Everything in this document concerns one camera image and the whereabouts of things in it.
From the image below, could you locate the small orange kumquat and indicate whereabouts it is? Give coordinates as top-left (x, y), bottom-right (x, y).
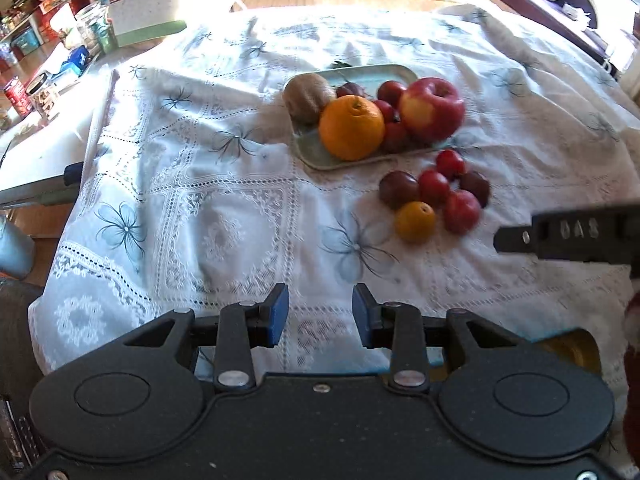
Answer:
top-left (395, 201), bottom-right (437, 243)

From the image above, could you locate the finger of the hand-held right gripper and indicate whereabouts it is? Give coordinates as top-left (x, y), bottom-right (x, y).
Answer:
top-left (492, 224), bottom-right (535, 256)

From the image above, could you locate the small red cherry tomato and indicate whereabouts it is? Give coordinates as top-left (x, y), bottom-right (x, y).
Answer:
top-left (435, 149), bottom-right (467, 181)

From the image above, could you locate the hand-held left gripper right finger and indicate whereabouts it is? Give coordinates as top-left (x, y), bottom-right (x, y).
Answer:
top-left (352, 284), bottom-right (532, 394)

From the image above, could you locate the small red radish with tail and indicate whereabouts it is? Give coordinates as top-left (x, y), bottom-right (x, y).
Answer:
top-left (335, 81), bottom-right (371, 101)

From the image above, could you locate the glass jar with dark lid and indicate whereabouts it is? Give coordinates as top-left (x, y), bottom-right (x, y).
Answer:
top-left (25, 72), bottom-right (60, 121)

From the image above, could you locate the grey blue cup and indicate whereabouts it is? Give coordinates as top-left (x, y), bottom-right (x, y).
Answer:
top-left (0, 215), bottom-right (36, 281)

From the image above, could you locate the white lace floral tablecloth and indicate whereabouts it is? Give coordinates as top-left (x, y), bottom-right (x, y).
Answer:
top-left (27, 4), bottom-right (640, 461)

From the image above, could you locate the red tomato with calyx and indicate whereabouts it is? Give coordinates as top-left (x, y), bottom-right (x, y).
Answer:
top-left (417, 169), bottom-right (452, 207)

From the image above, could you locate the red apple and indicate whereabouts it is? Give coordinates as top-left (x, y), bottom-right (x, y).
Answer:
top-left (398, 77), bottom-right (467, 143)

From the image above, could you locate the brown kiwi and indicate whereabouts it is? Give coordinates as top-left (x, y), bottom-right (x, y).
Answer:
top-left (282, 73), bottom-right (337, 125)

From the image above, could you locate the blue packet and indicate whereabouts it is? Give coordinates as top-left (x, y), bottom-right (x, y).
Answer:
top-left (59, 45), bottom-right (92, 77)

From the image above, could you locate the red can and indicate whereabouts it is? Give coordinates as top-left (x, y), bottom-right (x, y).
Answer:
top-left (4, 77), bottom-right (31, 116)

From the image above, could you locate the pale green rectangular tray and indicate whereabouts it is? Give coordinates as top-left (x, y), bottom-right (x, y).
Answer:
top-left (290, 63), bottom-right (458, 172)

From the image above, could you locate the large red radish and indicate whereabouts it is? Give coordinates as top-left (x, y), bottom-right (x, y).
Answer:
top-left (442, 189), bottom-right (482, 235)

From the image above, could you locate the clear glass jar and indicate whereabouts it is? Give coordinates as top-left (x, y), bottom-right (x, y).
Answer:
top-left (75, 2), bottom-right (117, 56)

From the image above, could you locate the large dark red plum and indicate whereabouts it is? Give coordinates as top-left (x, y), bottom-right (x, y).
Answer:
top-left (378, 170), bottom-right (420, 210)

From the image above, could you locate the small dark red plum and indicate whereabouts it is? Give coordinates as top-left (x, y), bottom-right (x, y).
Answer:
top-left (460, 170), bottom-right (492, 208)

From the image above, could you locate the cluttered storage shelf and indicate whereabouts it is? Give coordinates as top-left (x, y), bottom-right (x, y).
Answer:
top-left (0, 0), bottom-right (101, 66)

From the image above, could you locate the large orange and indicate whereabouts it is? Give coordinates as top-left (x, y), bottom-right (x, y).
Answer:
top-left (318, 95), bottom-right (386, 161)

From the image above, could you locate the white box with green base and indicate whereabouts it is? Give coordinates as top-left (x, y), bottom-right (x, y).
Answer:
top-left (106, 0), bottom-right (188, 50)

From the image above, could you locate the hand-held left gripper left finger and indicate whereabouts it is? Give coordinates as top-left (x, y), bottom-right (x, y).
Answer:
top-left (122, 283), bottom-right (290, 394)

